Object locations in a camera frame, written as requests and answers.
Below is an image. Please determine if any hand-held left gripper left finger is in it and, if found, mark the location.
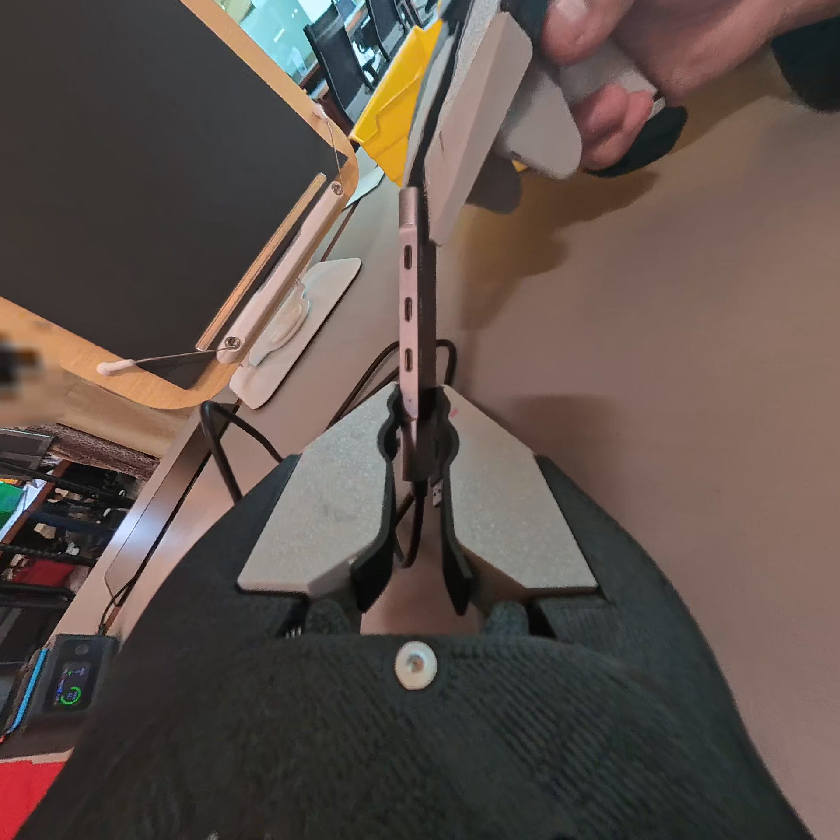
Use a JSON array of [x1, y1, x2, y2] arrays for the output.
[[236, 385, 403, 613]]

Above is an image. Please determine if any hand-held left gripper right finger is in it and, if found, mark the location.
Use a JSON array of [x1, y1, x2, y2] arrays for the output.
[[430, 387, 599, 616]]

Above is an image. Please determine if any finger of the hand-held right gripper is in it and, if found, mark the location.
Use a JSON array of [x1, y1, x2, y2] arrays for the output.
[[423, 12, 534, 248], [402, 0, 505, 193]]

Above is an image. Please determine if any yellow plastic bin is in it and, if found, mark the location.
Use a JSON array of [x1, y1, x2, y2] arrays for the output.
[[348, 16, 447, 188]]

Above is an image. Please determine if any grey USB hub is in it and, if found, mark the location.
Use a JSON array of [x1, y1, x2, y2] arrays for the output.
[[398, 187, 442, 483]]

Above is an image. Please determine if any red plastic bin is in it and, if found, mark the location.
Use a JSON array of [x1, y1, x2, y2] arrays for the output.
[[0, 758, 67, 840]]

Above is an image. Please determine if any person's right forearm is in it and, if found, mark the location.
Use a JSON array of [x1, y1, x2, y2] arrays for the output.
[[771, 13, 840, 114]]

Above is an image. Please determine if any black office chair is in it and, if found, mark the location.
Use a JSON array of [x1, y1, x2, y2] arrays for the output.
[[303, 0, 427, 112]]

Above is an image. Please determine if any beige cloth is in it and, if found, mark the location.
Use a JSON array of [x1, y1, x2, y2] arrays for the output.
[[59, 377, 198, 455]]

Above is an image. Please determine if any patterned scarf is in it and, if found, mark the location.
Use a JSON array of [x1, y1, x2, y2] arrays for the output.
[[26, 423, 160, 480]]

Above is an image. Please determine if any red basket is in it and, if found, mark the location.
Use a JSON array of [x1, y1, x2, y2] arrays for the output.
[[13, 558, 74, 592]]

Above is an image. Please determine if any dark battery charging case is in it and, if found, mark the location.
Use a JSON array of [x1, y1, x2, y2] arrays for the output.
[[0, 633, 119, 742]]

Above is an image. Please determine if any wood-rimmed black monitor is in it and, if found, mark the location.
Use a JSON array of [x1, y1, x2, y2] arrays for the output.
[[0, 0, 361, 411]]

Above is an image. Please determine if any charging case cable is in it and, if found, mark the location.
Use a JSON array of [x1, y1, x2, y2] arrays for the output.
[[98, 512, 198, 634]]

